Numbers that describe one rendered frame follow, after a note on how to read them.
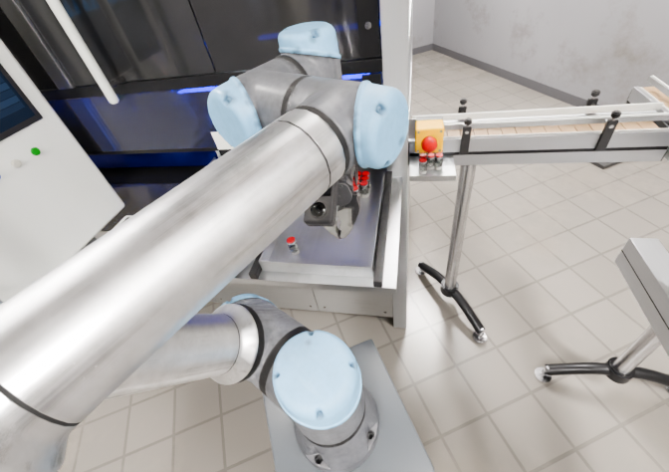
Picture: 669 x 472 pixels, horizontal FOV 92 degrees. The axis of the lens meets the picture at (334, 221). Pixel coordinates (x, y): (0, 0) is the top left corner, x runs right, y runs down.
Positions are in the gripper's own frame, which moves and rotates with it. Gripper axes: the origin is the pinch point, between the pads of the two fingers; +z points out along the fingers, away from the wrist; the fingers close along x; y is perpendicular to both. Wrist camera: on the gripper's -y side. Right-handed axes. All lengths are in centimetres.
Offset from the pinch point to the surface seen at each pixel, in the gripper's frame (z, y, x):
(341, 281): 13.1, -0.9, 1.2
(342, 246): 12.9, 9.1, 2.6
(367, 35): -25.0, 38.4, -3.1
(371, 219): 12.9, 18.8, -3.4
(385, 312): 88, 38, -3
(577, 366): 90, 23, -75
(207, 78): -19, 38, 40
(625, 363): 81, 21, -86
